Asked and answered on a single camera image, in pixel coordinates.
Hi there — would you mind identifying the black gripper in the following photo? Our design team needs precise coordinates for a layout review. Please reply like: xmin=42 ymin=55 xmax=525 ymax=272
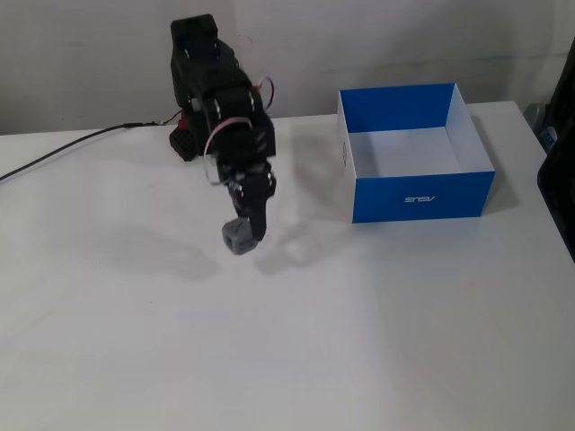
xmin=217 ymin=156 xmax=277 ymax=242

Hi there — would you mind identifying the gray cube block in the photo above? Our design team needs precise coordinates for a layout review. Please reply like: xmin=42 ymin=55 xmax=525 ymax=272
xmin=221 ymin=217 xmax=261 ymax=257

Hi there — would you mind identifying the blue and white cardboard box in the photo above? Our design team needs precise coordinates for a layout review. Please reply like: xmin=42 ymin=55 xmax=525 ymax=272
xmin=336 ymin=82 xmax=497 ymax=224

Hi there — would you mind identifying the red and black table clamp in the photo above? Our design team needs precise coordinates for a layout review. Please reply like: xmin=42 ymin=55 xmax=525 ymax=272
xmin=167 ymin=110 xmax=199 ymax=163

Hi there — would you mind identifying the gray object with blue label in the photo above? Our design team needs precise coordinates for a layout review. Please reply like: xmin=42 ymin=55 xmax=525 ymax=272
xmin=523 ymin=101 xmax=559 ymax=150

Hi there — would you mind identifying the white pink servo cable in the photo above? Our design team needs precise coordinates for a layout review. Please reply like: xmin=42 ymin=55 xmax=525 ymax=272
xmin=201 ymin=117 xmax=255 ymax=185

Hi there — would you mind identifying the red servo wire loop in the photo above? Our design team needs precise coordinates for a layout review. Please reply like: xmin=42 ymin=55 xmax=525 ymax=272
xmin=257 ymin=76 xmax=278 ymax=110

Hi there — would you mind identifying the black power cable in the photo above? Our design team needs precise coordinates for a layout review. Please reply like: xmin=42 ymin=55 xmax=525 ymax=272
xmin=0 ymin=120 xmax=156 ymax=183

